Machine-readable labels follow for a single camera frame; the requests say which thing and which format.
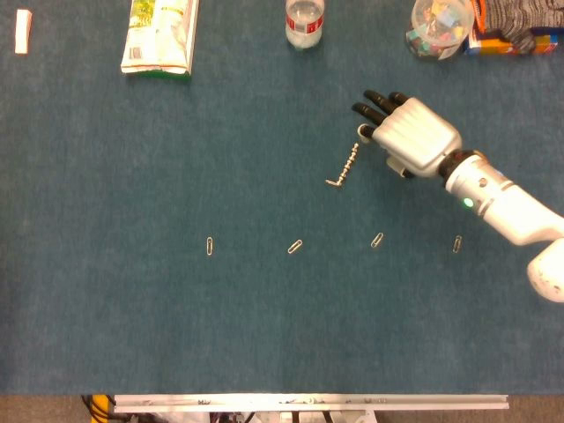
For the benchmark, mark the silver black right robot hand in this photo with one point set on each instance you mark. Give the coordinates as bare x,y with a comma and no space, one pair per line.
418,136

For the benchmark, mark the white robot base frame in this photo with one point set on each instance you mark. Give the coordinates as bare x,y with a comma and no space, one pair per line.
273,417

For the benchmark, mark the red label plastic bottle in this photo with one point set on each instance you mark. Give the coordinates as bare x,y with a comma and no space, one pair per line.
304,26

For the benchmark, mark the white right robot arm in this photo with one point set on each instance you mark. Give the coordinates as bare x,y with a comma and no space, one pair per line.
515,207

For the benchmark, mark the aluminium profile rail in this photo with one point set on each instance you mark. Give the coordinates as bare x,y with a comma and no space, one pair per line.
308,402

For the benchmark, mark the clear jar of binder clips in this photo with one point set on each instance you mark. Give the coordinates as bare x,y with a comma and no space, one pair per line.
436,31

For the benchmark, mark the yellow frame part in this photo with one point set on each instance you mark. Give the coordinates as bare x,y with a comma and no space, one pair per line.
100,407

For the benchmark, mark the green white snack bag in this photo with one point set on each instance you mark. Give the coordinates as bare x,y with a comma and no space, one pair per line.
176,77

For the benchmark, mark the orange blue printed box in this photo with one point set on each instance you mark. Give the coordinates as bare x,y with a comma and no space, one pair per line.
489,46

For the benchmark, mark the white pink paper block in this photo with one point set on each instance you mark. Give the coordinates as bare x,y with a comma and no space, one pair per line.
23,31

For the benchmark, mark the white green tissue pack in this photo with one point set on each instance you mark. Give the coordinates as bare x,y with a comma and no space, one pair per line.
156,35

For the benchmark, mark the grey knit work glove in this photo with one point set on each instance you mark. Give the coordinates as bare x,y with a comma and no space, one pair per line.
511,17

